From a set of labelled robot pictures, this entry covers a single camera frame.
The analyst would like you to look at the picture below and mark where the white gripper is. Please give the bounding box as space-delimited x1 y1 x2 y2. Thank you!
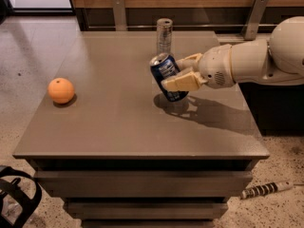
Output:
161 44 235 91

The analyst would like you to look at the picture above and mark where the blue pepsi can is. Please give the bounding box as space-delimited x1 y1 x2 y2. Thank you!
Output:
149 53 188 102

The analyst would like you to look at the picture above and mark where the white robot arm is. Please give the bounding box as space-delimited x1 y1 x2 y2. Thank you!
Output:
161 16 304 91

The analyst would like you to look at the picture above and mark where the tall silver can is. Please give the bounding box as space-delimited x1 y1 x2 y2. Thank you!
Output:
157 18 173 54

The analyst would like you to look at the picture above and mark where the grey side shelf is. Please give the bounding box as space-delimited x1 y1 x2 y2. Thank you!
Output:
217 33 271 45

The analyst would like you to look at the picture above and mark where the grey drawer cabinet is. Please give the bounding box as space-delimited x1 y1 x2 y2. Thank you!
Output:
14 32 269 228

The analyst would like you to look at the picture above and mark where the orange fruit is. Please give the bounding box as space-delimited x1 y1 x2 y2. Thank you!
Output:
47 78 75 104

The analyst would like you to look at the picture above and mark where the right metal bracket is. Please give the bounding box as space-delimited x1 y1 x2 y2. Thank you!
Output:
241 0 269 41

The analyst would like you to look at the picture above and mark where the metal bracket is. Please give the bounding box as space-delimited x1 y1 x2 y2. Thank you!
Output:
111 0 127 31
241 0 269 41

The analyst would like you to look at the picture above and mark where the left metal bracket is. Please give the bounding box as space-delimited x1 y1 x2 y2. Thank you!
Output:
111 0 127 31

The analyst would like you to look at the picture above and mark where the black strap object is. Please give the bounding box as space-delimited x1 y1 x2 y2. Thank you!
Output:
0 165 42 228

